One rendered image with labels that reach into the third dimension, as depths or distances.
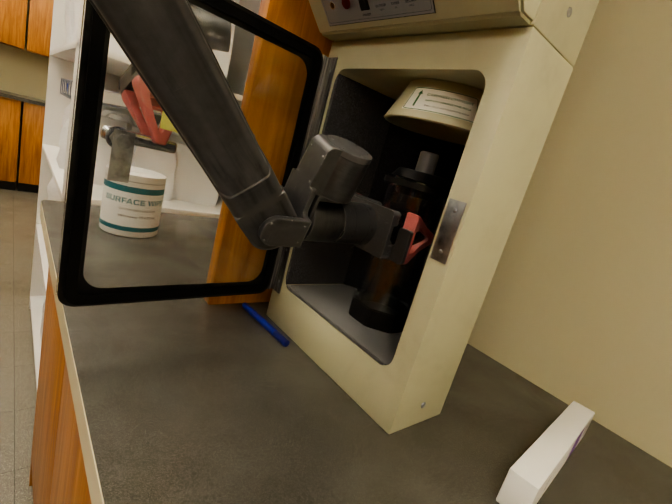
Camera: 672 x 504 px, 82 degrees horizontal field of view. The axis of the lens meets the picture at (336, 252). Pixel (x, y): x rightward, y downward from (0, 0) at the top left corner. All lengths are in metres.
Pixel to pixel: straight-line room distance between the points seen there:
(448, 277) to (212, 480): 0.31
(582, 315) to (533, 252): 0.14
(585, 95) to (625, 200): 0.21
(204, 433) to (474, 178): 0.39
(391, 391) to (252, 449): 0.18
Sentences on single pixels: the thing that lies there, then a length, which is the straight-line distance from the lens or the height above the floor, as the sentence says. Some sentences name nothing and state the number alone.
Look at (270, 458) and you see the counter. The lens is 0.45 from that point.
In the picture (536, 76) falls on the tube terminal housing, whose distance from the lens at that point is 0.48.
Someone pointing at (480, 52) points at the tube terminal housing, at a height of 1.39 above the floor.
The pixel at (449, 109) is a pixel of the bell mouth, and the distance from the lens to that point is 0.52.
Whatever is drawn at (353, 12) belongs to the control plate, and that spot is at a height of 1.43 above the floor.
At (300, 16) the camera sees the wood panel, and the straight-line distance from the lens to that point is 0.71.
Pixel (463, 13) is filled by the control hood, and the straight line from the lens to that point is 0.47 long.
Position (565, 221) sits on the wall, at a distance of 0.85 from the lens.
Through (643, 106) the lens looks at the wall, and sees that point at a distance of 0.86.
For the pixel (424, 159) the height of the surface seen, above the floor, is 1.27.
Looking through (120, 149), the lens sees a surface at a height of 1.19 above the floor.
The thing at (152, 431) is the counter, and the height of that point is 0.94.
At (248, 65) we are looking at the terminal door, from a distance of 0.58.
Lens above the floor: 1.25
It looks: 14 degrees down
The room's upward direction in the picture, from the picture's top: 16 degrees clockwise
